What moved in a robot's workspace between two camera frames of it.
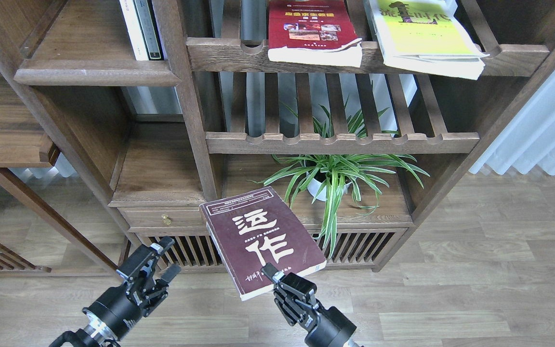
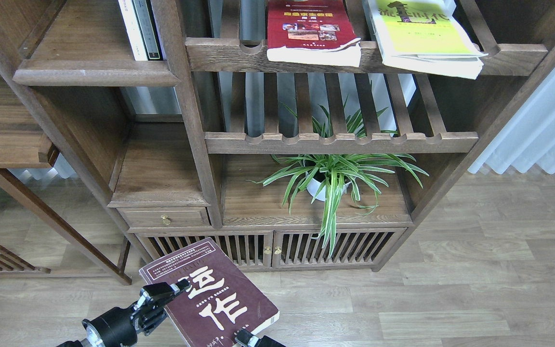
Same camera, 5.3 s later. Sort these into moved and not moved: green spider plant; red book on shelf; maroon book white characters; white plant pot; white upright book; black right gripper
Moved: maroon book white characters; black right gripper
Not moved: white plant pot; red book on shelf; green spider plant; white upright book
